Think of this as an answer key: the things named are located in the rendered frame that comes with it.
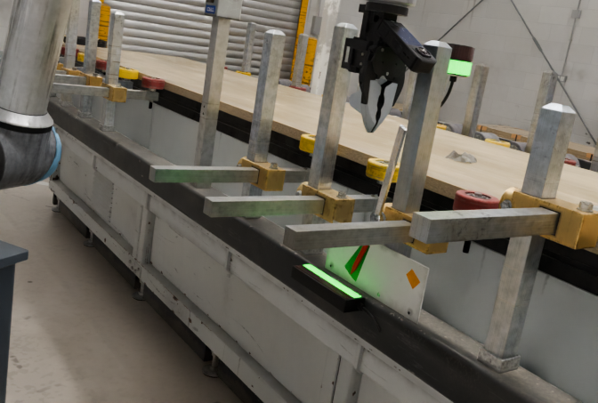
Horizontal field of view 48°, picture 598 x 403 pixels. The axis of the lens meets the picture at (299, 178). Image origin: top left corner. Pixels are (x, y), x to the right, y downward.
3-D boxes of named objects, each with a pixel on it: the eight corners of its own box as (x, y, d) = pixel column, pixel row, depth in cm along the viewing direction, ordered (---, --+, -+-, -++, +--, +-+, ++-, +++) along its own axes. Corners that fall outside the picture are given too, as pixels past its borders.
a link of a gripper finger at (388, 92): (366, 127, 120) (375, 76, 118) (388, 134, 115) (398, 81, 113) (352, 126, 118) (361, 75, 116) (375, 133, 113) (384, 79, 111)
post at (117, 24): (101, 148, 238) (115, 11, 228) (98, 146, 240) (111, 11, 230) (111, 149, 240) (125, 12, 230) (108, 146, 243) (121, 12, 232)
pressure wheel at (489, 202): (467, 261, 119) (481, 199, 117) (435, 245, 125) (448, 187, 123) (496, 258, 124) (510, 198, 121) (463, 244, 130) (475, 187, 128)
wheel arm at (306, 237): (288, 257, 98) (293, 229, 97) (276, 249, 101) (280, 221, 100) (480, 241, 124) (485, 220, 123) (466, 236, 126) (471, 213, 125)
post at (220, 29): (196, 188, 178) (218, 17, 169) (188, 183, 182) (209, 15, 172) (211, 188, 181) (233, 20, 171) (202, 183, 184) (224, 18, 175)
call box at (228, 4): (215, 20, 167) (220, -13, 165) (203, 17, 172) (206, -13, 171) (239, 23, 171) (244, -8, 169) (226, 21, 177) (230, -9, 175)
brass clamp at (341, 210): (329, 224, 130) (334, 199, 129) (291, 204, 141) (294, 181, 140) (353, 222, 134) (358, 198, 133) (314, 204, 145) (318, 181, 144)
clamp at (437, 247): (425, 254, 111) (432, 226, 110) (373, 229, 121) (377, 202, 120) (448, 253, 114) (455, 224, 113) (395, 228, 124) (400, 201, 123)
